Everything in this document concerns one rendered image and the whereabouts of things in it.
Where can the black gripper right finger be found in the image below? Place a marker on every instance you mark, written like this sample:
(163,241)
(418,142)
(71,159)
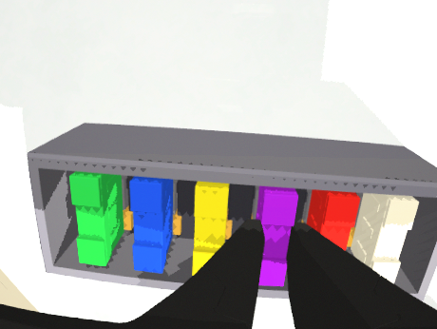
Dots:
(331,289)

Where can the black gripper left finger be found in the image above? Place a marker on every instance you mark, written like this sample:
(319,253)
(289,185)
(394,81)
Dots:
(222,295)

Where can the violet fuse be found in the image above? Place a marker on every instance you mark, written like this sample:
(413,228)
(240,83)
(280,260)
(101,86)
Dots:
(276,208)

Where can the yellow fuse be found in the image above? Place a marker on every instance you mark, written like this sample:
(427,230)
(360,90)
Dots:
(210,221)

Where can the cream rectangular tray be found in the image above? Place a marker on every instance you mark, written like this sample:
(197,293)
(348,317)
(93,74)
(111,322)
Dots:
(11,296)

